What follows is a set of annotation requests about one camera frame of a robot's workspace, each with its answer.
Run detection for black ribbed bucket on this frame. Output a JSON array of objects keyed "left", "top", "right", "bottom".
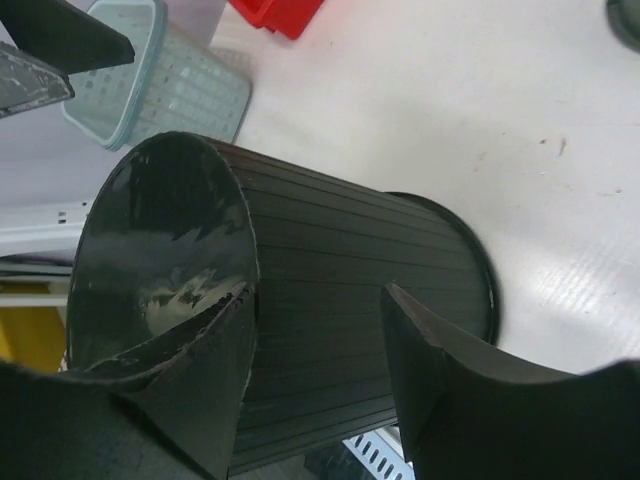
[{"left": 67, "top": 132, "right": 500, "bottom": 474}]

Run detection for light blue perforated basket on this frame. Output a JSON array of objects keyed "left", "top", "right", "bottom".
[{"left": 61, "top": 1, "right": 251, "bottom": 151}]

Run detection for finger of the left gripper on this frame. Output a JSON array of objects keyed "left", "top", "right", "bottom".
[
  {"left": 1, "top": 0, "right": 135, "bottom": 75},
  {"left": 0, "top": 42, "right": 75, "bottom": 118}
]

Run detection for dark grey plastic tub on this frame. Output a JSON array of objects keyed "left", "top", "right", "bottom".
[{"left": 606, "top": 0, "right": 640, "bottom": 52}]

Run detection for white slotted cable duct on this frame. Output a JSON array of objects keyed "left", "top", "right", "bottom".
[{"left": 342, "top": 427, "right": 415, "bottom": 480}]

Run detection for red plastic tray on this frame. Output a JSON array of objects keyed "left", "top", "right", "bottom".
[{"left": 229, "top": 0, "right": 323, "bottom": 40}]

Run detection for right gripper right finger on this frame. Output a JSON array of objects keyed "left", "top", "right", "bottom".
[{"left": 381, "top": 284, "right": 639, "bottom": 479}]

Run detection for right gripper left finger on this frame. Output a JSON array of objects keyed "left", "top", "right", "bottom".
[{"left": 1, "top": 282, "right": 256, "bottom": 479}]

